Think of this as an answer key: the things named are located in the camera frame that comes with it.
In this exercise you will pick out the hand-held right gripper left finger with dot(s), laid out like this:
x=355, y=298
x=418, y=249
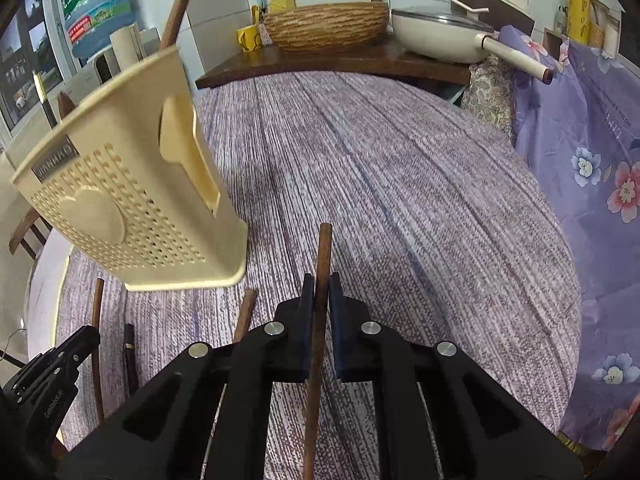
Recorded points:
x=305, y=320

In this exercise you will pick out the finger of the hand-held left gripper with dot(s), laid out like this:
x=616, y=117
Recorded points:
x=75, y=350

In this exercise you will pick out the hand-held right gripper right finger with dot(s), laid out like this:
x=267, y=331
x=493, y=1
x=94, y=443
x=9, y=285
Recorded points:
x=336, y=330

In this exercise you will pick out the brown wooden chopstick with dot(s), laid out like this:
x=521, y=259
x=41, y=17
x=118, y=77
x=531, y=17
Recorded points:
x=322, y=260
x=177, y=5
x=245, y=315
x=97, y=335

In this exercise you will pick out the black chopstick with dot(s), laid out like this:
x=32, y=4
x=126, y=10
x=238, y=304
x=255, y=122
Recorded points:
x=131, y=360
x=44, y=102

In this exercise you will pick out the cream plastic utensil holder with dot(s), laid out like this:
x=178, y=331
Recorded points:
x=150, y=210

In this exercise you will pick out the wooden chair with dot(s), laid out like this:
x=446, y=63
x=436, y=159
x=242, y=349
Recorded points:
x=22, y=230

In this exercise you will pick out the round table purple cloth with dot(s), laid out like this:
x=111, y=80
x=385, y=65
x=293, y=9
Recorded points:
x=400, y=210

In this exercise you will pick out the dark wooden counter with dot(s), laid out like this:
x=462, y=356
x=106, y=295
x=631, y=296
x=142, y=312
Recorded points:
x=300, y=62

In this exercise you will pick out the white water dispenser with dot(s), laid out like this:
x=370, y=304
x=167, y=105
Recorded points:
x=95, y=72

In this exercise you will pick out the paisley patterned cloth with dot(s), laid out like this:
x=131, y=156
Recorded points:
x=487, y=95

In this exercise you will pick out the yellow mug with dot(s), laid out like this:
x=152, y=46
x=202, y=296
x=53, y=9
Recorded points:
x=247, y=39

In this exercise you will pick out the woven basket sink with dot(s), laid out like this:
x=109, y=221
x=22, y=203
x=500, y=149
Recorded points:
x=325, y=27

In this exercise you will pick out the metal framed window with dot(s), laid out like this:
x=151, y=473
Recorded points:
x=25, y=50

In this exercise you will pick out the paper towel roll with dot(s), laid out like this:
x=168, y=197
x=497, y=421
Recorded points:
x=125, y=45

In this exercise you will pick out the cream frying pan with lid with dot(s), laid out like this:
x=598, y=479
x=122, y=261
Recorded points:
x=435, y=32

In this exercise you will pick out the purple floral cloth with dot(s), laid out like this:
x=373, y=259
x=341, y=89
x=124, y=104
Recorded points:
x=590, y=135

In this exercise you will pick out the blue water jug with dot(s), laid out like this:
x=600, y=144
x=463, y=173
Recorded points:
x=97, y=5

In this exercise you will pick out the yellow roll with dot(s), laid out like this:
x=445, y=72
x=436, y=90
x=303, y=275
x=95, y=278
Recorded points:
x=578, y=5

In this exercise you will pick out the small wooden frame box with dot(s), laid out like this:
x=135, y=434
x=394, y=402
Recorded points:
x=605, y=25

